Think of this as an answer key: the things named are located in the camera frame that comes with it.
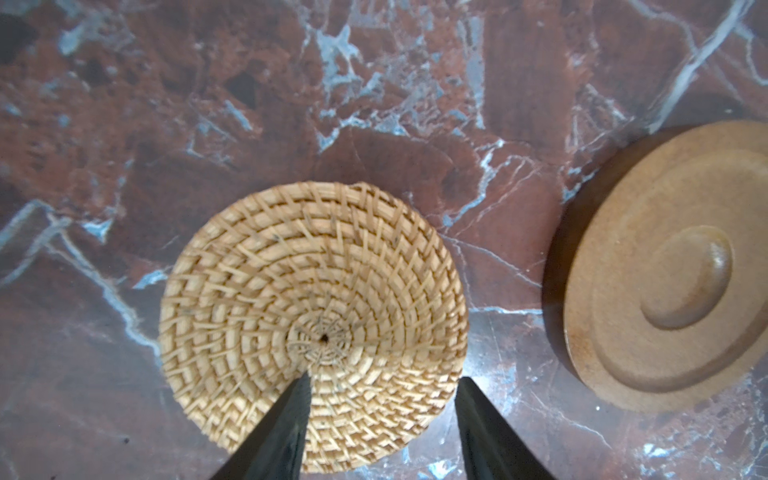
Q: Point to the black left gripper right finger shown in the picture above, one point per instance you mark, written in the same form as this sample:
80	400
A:
491	448

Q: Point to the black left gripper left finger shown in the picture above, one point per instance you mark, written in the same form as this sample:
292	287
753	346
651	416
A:
275	447

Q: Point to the woven rattan round coaster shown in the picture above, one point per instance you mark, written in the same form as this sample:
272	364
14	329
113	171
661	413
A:
344	283

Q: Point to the brown wooden round coaster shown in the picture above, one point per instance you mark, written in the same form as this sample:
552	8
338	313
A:
656	279

